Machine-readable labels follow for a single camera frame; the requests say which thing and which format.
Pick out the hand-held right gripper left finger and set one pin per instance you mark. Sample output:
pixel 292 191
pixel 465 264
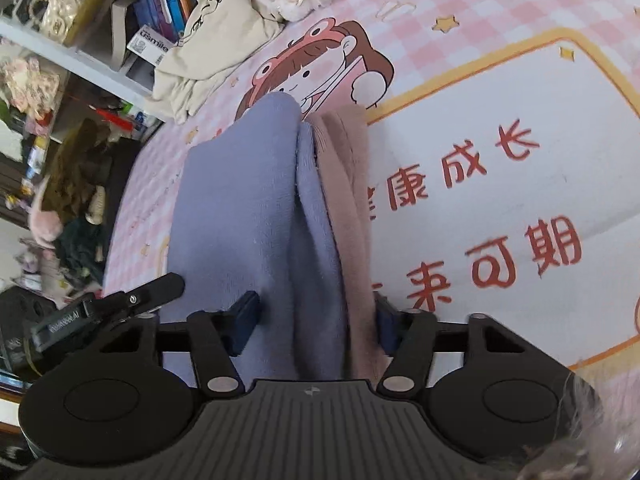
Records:
pixel 245 322

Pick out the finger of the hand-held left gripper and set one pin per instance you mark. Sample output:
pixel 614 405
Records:
pixel 150 292

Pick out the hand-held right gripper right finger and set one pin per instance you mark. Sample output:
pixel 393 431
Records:
pixel 386 327

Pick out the purple and mauve sweater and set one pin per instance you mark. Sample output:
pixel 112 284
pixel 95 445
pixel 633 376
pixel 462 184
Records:
pixel 240 210

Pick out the red tassel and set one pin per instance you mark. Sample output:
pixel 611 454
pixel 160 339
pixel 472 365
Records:
pixel 115 117

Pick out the grey furry sleeve cuff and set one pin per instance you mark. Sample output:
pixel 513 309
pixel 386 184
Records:
pixel 590 435

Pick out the white printed box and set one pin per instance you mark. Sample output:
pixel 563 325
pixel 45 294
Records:
pixel 150 44

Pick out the cream tote bag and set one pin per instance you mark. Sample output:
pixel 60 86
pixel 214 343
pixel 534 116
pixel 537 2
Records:
pixel 215 45

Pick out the pink checked printed blanket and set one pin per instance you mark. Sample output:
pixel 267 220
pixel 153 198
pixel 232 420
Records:
pixel 500 85

